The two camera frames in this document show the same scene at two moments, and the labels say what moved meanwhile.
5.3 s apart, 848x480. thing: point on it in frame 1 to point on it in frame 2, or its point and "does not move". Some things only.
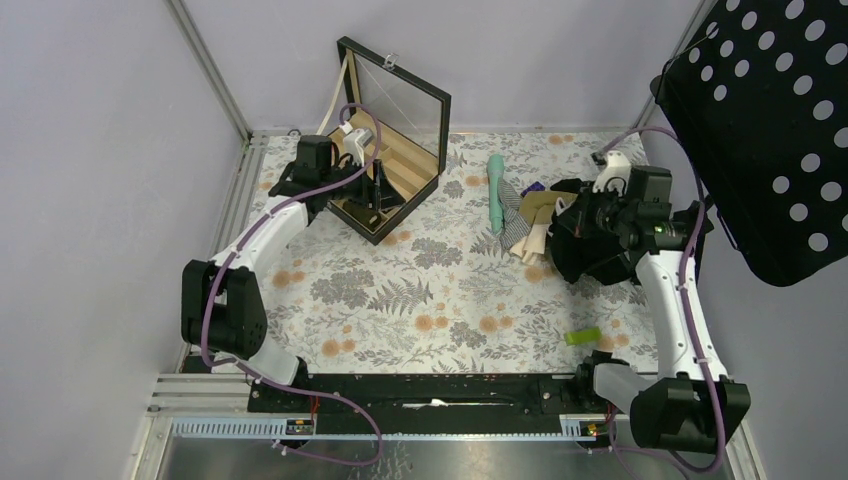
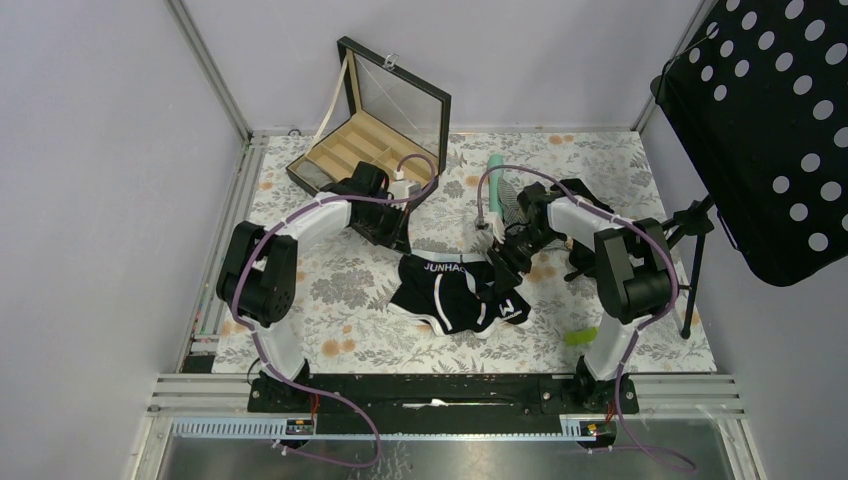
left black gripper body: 360,190 to 384,222
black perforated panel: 758,97 does not move
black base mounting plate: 515,403 does not move
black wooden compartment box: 408,120 does not move
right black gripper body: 599,212 to 519,250
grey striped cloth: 515,227 does not move
